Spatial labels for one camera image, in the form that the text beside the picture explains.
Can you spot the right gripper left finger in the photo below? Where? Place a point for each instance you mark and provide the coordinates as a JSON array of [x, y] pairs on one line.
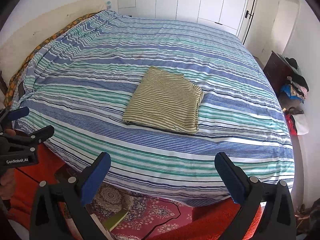
[[47, 220]]

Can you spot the green striped knit cardigan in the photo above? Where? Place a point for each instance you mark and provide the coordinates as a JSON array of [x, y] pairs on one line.
[[165, 101]]

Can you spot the white door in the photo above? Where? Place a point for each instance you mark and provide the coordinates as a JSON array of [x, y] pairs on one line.
[[246, 20]]

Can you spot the left hand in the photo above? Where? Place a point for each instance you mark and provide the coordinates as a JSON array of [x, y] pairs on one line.
[[8, 184]]

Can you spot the blue green striped bedspread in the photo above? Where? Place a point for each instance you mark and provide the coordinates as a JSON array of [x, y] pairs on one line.
[[84, 82]]

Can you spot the pink patterned rug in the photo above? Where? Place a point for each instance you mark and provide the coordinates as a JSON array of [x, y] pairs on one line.
[[146, 214]]

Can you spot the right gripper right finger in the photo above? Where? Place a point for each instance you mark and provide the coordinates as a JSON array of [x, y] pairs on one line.
[[278, 218]]

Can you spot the dark wooden dresser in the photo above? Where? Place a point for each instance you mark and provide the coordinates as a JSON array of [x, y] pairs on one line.
[[277, 70]]

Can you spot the green book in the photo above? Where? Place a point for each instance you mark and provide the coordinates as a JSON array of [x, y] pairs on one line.
[[112, 222]]

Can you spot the pile of clothes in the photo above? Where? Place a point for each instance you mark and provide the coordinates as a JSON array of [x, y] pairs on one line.
[[293, 93]]

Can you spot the cream headboard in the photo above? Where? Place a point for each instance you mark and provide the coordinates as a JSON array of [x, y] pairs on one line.
[[23, 41]]

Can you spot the white wardrobe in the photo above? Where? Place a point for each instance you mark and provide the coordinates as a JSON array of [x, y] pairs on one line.
[[224, 14]]

